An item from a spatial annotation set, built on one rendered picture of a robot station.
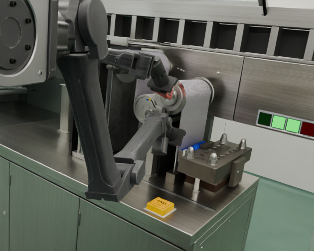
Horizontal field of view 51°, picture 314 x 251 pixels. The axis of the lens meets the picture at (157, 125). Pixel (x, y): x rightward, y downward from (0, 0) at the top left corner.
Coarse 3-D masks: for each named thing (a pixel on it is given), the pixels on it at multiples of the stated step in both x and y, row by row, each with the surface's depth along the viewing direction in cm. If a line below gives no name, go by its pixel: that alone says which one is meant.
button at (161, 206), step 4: (152, 200) 114; (156, 200) 114; (160, 200) 114; (164, 200) 115; (148, 204) 111; (152, 204) 111; (156, 204) 111; (160, 204) 112; (164, 204) 112; (168, 204) 112; (172, 204) 113; (148, 208) 112; (152, 208) 110; (156, 208) 110; (160, 208) 109; (164, 208) 109; (168, 208) 111; (172, 208) 113; (156, 212) 110; (160, 212) 109; (164, 212) 109; (168, 212) 111
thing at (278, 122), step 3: (276, 117) 140; (279, 117) 140; (282, 117) 139; (273, 120) 141; (276, 120) 141; (279, 120) 140; (282, 120) 139; (273, 123) 142; (276, 123) 141; (279, 123) 140; (282, 123) 139; (273, 126) 142; (276, 126) 141; (279, 126) 140; (282, 126) 140
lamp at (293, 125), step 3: (288, 120) 138; (291, 120) 137; (294, 120) 136; (288, 123) 138; (291, 123) 137; (294, 123) 137; (297, 123) 136; (288, 126) 138; (291, 126) 138; (294, 126) 137; (297, 126) 136; (288, 129) 138; (291, 129) 138; (294, 129) 137; (297, 129) 136
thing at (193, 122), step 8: (184, 112) 131; (192, 112) 137; (200, 112) 144; (184, 120) 133; (192, 120) 139; (200, 120) 146; (184, 128) 135; (192, 128) 141; (200, 128) 148; (184, 136) 137; (192, 136) 143; (200, 136) 150; (184, 144) 138; (192, 144) 145; (176, 152) 134
